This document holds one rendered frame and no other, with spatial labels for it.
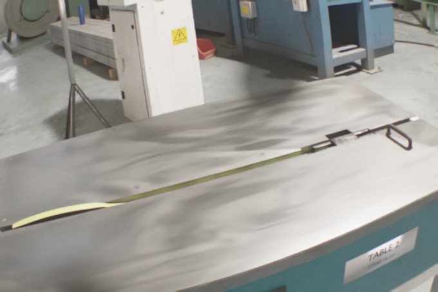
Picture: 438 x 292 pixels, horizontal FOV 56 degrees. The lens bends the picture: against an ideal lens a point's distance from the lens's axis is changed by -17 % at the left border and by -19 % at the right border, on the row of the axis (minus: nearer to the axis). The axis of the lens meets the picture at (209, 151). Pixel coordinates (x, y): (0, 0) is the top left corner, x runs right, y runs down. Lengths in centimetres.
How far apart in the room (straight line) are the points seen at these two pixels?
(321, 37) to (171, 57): 110
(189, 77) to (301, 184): 212
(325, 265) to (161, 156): 39
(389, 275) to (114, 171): 53
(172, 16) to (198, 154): 189
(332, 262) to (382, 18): 363
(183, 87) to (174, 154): 194
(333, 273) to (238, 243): 15
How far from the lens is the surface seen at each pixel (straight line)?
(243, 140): 90
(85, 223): 73
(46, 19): 770
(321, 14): 325
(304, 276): 65
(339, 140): 88
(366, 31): 367
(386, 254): 74
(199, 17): 503
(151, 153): 90
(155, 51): 268
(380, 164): 80
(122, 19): 284
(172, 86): 277
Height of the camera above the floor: 112
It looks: 26 degrees down
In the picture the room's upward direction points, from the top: 7 degrees counter-clockwise
